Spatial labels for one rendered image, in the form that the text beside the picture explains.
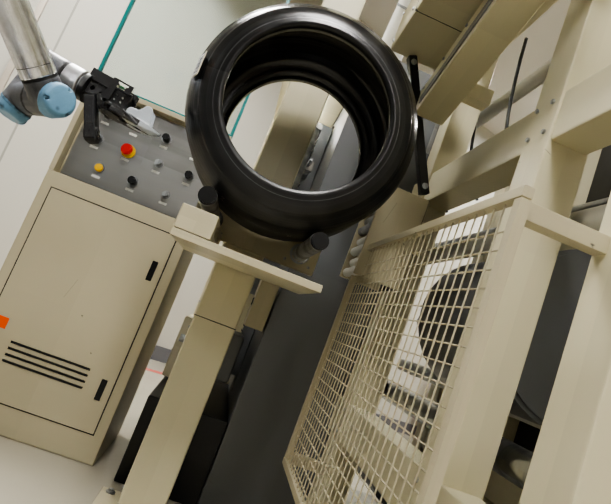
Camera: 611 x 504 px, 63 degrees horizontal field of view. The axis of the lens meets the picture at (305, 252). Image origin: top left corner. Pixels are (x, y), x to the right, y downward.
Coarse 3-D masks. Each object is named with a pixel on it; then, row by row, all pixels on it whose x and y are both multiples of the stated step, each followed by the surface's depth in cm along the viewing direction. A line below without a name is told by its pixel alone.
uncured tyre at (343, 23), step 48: (240, 48) 114; (288, 48) 141; (336, 48) 138; (384, 48) 121; (192, 96) 115; (240, 96) 142; (336, 96) 147; (384, 96) 139; (192, 144) 115; (384, 144) 119; (240, 192) 113; (288, 192) 113; (336, 192) 115; (384, 192) 119; (288, 240) 134
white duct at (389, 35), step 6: (402, 0) 208; (408, 0) 206; (402, 6) 208; (396, 12) 211; (402, 12) 209; (396, 18) 211; (390, 24) 214; (396, 24) 211; (390, 30) 214; (396, 30) 212; (384, 36) 217; (390, 36) 214; (390, 42) 215; (396, 54) 217
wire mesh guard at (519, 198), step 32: (512, 192) 73; (448, 224) 95; (480, 224) 81; (512, 224) 69; (448, 256) 89; (512, 256) 69; (352, 288) 155; (480, 288) 73; (416, 320) 92; (448, 320) 78; (480, 320) 68; (352, 352) 124; (448, 352) 75; (480, 352) 67; (320, 384) 143; (352, 384) 114; (384, 384) 94; (416, 416) 76; (448, 416) 66; (288, 448) 148; (352, 448) 98; (416, 448) 73; (448, 448) 65; (288, 480) 133; (320, 480) 110; (352, 480) 92
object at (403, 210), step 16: (400, 192) 152; (384, 208) 151; (400, 208) 151; (416, 208) 152; (368, 224) 155; (384, 224) 150; (400, 224) 151; (416, 224) 152; (352, 240) 168; (368, 240) 149; (352, 256) 167; (368, 256) 148; (384, 256) 149; (352, 272) 153; (400, 272) 150; (384, 288) 161
